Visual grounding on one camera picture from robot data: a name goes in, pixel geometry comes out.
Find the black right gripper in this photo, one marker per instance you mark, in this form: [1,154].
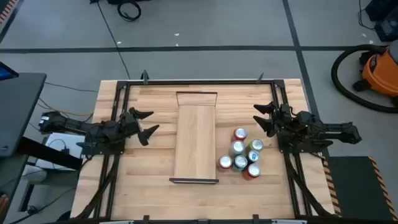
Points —
[282,119]

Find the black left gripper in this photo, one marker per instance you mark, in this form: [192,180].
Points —
[129,124]

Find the lime green can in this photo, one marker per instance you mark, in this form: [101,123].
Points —
[256,145]

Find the red Fanta can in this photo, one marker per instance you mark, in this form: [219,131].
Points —
[225,161]
[240,133]

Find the dark can with blue tab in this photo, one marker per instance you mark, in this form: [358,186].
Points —
[253,155]

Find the green Sprite can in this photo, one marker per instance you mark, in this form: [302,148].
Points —
[240,161]

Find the red Coca-Cola can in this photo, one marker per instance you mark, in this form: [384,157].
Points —
[253,170]

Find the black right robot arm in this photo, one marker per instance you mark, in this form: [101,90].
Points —
[339,132]

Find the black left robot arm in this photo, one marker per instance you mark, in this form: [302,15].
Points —
[62,124]

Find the black table clamp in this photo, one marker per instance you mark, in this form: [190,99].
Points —
[144,77]
[255,217]
[259,78]
[146,218]

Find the white box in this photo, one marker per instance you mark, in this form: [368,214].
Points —
[56,140]

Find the black metal beam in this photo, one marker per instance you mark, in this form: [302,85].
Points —
[53,154]

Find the black mat with hazard stripes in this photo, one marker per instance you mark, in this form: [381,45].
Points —
[354,186]

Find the orange vacuum cleaner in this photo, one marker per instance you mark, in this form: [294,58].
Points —
[381,71]

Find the blue laptop screen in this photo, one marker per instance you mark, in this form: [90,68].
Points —
[6,73]

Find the black equipment case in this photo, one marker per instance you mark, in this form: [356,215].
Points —
[387,28]

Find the orange black hazard strip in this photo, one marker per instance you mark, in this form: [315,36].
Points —
[7,11]

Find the wooden shelf with black frame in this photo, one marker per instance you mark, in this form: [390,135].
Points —
[195,140]

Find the black table rail frame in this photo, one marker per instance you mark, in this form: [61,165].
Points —
[202,82]

